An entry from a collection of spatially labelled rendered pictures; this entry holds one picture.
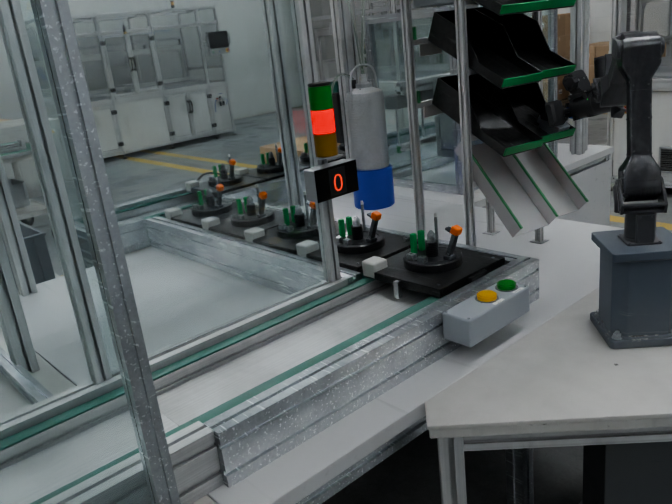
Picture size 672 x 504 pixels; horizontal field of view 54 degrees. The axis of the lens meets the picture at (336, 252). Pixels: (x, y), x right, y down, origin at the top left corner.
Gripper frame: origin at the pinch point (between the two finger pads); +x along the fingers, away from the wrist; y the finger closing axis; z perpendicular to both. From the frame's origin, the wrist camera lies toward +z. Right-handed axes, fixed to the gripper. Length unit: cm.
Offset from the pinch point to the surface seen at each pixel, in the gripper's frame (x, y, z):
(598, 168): 83, -118, -29
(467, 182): 9.6, 26.3, -11.3
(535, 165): 11.6, -0.7, -12.5
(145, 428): -28, 124, -27
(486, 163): 12.1, 16.2, -8.2
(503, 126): 6.8, 12.9, 0.0
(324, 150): 6, 67, 5
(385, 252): 21, 48, -23
